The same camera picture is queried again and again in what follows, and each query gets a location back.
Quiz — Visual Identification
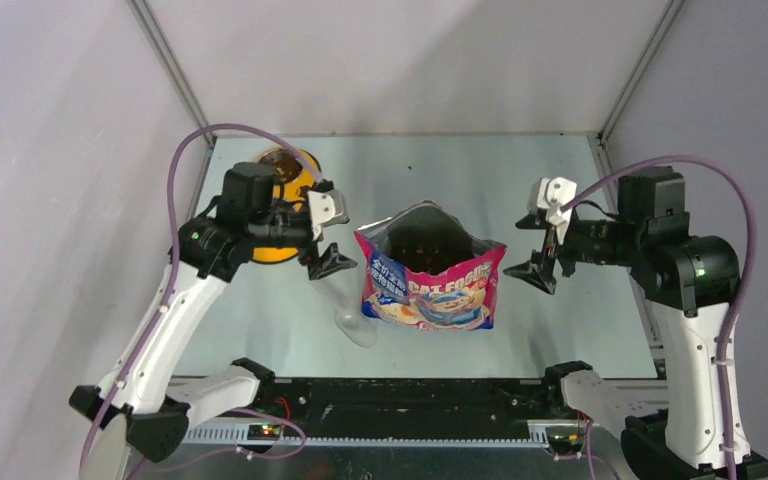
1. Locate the clear plastic scoop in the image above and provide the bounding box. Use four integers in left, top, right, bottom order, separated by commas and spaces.
312, 278, 377, 348

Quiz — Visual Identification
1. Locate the pink blue pet food bag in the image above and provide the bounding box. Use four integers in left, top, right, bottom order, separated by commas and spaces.
354, 201, 507, 332

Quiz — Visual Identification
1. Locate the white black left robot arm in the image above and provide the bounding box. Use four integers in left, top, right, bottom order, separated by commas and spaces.
69, 163, 357, 463

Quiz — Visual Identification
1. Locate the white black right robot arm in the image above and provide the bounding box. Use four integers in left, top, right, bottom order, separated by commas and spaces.
506, 166, 768, 479

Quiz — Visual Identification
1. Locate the yellow double pet bowl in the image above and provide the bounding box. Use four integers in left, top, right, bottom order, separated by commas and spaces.
252, 147, 315, 265

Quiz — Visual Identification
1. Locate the brown kibble in far bowl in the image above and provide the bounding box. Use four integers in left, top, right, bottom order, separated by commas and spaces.
263, 150, 303, 184

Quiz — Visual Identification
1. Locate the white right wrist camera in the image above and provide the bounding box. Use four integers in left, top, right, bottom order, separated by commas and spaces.
527, 177, 578, 245

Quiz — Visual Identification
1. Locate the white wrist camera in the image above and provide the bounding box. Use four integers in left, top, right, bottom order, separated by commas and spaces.
307, 189, 350, 241
527, 177, 578, 245

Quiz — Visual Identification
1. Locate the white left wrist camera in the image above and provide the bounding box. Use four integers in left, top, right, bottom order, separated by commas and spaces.
307, 189, 350, 241

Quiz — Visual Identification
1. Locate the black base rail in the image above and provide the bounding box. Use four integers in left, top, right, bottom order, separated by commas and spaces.
251, 378, 584, 442

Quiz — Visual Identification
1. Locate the aluminium frame rail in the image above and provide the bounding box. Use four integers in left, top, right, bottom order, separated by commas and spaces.
113, 377, 717, 448

